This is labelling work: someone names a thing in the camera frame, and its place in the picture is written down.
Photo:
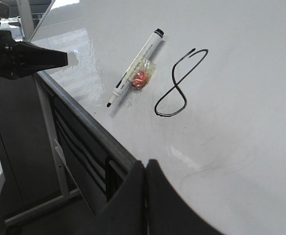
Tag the white whiteboard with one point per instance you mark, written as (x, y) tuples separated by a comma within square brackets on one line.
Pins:
[(213, 112)]

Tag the white whiteboard marker pen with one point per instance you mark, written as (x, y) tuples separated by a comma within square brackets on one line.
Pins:
[(142, 62)]

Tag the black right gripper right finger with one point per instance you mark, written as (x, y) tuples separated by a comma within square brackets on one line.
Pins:
[(168, 213)]

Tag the dark grey cabinet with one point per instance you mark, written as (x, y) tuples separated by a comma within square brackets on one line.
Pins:
[(25, 152)]

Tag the white whiteboard stand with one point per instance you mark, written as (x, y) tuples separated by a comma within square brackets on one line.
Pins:
[(59, 161)]

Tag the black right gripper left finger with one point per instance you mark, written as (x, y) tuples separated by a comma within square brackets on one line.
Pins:
[(124, 214)]

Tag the red round magnet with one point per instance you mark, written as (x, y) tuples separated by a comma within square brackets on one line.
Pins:
[(140, 79)]

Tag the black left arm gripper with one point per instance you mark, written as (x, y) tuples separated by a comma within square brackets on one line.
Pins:
[(21, 59)]

